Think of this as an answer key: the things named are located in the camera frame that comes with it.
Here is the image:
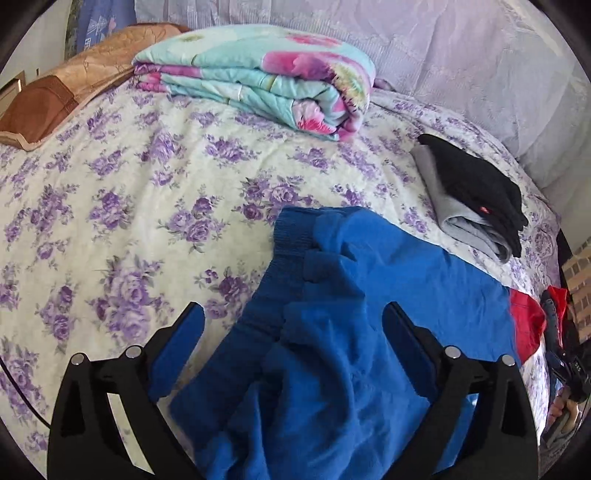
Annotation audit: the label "blue and red pants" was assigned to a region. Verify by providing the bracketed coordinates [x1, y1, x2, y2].
[170, 207, 534, 479]

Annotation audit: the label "right hand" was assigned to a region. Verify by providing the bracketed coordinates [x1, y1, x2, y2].
[547, 386, 579, 434]

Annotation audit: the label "red and blue clothes pile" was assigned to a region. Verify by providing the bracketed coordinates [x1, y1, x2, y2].
[540, 286, 579, 360]

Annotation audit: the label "beige checked curtain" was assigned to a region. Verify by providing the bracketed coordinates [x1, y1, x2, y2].
[562, 239, 591, 341]

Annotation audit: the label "folded grey pants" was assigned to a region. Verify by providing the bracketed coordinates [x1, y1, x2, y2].
[411, 145, 512, 264]

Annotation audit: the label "folded black pants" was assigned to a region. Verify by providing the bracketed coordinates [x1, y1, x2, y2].
[415, 134, 528, 259]

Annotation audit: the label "purple floral bed quilt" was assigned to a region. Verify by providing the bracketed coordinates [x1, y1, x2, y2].
[1, 82, 559, 473]

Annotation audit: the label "brown satin pillow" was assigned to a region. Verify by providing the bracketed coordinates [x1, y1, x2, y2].
[1, 23, 189, 151]

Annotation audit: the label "folded teal floral blanket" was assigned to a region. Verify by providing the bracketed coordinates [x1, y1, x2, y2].
[132, 24, 376, 141]

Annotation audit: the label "blue patterned hanging cloth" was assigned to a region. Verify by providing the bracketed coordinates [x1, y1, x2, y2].
[76, 0, 136, 53]

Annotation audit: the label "black cable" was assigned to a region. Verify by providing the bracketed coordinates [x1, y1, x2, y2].
[0, 354, 52, 429]

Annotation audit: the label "wooden picture frame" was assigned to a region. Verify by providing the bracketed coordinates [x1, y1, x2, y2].
[0, 71, 26, 116]

